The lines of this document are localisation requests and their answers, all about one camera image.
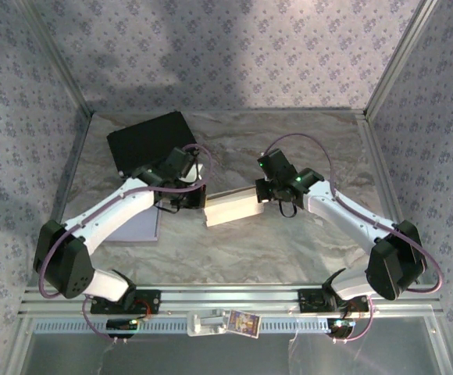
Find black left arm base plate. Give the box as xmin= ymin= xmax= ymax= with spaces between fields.
xmin=90 ymin=289 xmax=161 ymax=316

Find lilac paper box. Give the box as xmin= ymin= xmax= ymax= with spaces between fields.
xmin=105 ymin=209 xmax=161 ymax=244

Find aluminium corner post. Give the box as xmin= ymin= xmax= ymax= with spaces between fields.
xmin=15 ymin=0 xmax=95 ymax=118
xmin=362 ymin=0 xmax=442 ymax=118

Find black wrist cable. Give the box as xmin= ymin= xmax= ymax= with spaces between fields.
xmin=279 ymin=199 xmax=298 ymax=220
xmin=155 ymin=199 xmax=180 ymax=214

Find black case with metal latches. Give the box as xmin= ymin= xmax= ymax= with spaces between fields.
xmin=106 ymin=111 xmax=197 ymax=177

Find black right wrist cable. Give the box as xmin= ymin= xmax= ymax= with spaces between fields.
xmin=279 ymin=199 xmax=298 ymax=220

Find aluminium rear rail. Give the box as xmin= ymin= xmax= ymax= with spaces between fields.
xmin=87 ymin=107 xmax=368 ymax=117

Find aluminium side rail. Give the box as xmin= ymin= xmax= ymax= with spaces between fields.
xmin=34 ymin=112 xmax=95 ymax=286
xmin=357 ymin=111 xmax=423 ymax=285

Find black controller board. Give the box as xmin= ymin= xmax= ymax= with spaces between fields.
xmin=106 ymin=318 xmax=139 ymax=339
xmin=326 ymin=318 xmax=356 ymax=339

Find white plastic bracket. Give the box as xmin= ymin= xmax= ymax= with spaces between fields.
xmin=186 ymin=308 xmax=227 ymax=337

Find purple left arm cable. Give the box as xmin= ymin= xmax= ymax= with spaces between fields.
xmin=38 ymin=143 xmax=213 ymax=345

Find white paper box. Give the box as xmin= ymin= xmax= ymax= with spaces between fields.
xmin=203 ymin=185 xmax=266 ymax=228

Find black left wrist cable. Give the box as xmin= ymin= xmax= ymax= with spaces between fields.
xmin=155 ymin=199 xmax=180 ymax=214

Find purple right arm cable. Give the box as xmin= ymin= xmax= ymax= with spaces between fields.
xmin=264 ymin=133 xmax=445 ymax=345

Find colourful printed card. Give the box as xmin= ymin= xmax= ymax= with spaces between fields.
xmin=226 ymin=309 xmax=262 ymax=337

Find aluminium mounting rail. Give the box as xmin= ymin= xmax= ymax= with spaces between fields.
xmin=17 ymin=284 xmax=444 ymax=318

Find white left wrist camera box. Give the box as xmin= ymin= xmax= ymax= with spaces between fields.
xmin=179 ymin=162 xmax=204 ymax=184

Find grey metal panel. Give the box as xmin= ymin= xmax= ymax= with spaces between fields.
xmin=23 ymin=331 xmax=442 ymax=375

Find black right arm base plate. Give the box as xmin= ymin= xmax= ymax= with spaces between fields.
xmin=298 ymin=288 xmax=369 ymax=313

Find black right controller board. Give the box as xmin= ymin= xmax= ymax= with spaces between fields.
xmin=326 ymin=318 xmax=356 ymax=339

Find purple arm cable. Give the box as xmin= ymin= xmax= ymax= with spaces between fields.
xmin=264 ymin=133 xmax=445 ymax=345
xmin=38 ymin=143 xmax=213 ymax=345

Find grey slotted cable duct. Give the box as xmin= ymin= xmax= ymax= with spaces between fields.
xmin=33 ymin=316 xmax=331 ymax=335

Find black left controller board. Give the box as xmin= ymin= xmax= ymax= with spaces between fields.
xmin=106 ymin=318 xmax=139 ymax=339

